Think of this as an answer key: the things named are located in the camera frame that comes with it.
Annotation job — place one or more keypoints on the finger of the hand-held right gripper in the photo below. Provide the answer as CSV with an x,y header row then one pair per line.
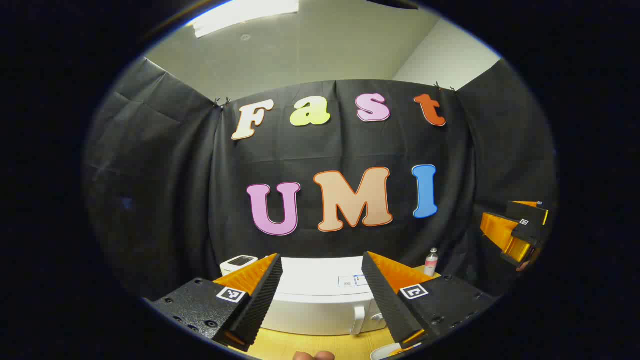
x,y
497,230
530,211

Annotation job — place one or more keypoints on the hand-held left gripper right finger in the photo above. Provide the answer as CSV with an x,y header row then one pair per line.
x,y
387,305

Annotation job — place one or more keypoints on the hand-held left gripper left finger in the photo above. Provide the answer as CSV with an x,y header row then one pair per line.
x,y
262,305

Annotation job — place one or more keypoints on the white microwave oven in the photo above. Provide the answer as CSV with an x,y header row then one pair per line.
x,y
315,300

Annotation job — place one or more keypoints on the white square plate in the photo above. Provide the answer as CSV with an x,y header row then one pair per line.
x,y
382,352

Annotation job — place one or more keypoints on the white device with dark screen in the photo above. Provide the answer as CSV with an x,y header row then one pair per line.
x,y
227,270

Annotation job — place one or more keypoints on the small clear bottle pink label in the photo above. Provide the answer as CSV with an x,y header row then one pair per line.
x,y
431,264

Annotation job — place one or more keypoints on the black cloth clip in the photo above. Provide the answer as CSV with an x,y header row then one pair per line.
x,y
445,88
222,103

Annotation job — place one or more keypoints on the ceiling light panel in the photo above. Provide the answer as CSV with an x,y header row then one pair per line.
x,y
240,12

